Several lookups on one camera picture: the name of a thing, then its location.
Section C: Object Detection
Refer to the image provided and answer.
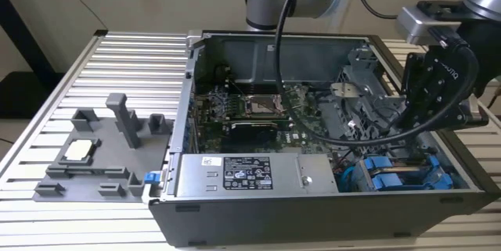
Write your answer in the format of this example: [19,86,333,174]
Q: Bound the blue disk carrier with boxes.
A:
[357,155,454,192]

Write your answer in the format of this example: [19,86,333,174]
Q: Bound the grey metal disk bay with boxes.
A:
[317,48,408,147]

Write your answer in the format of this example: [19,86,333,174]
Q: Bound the black RAM slot bank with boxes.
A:
[225,82,283,96]
[230,112,291,122]

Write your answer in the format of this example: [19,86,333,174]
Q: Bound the green motherboard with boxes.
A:
[192,82,353,155]

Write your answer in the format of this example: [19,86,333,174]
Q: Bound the metal socket cover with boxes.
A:
[265,93,287,111]

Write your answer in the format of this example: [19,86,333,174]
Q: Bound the CPU socket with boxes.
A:
[243,94,275,114]

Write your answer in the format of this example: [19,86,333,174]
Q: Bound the black graphics card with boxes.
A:
[220,119,293,145]

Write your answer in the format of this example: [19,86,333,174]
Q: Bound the silver power supply unit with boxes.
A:
[172,153,339,198]

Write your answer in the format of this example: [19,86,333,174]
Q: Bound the black open PC case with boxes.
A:
[146,29,501,248]

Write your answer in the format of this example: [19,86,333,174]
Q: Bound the blue case latch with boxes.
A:
[142,171,161,185]

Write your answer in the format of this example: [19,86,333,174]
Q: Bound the grey parts rack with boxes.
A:
[31,92,176,204]

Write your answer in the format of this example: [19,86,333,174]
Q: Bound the silver CPU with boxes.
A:
[62,139,94,161]

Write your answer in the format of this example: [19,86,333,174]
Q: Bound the black furniture stand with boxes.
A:
[0,0,66,119]

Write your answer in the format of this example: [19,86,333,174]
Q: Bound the black side wrist camera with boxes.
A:
[440,97,490,132]

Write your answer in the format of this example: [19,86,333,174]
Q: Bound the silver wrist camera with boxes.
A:
[395,0,466,45]

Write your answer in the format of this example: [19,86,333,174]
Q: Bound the black cable loop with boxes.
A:
[353,0,400,20]

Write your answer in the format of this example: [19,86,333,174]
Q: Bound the blue disk wire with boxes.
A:
[336,165,360,191]

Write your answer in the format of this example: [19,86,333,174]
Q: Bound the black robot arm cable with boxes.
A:
[272,0,482,147]

